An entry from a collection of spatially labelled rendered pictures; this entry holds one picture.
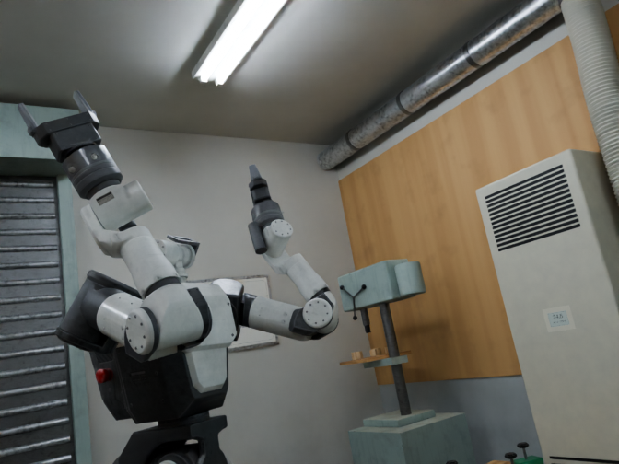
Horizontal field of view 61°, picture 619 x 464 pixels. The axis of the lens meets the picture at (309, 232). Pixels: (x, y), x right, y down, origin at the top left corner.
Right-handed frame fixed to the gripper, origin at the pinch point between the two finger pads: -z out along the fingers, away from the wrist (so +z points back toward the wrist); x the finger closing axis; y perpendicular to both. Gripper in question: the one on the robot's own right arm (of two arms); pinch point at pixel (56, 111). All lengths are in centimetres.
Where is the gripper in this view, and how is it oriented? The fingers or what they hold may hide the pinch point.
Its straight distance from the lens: 116.9
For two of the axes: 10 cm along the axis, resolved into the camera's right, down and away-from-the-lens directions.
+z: 5.4, 8.4, -1.0
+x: 7.0, -3.8, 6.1
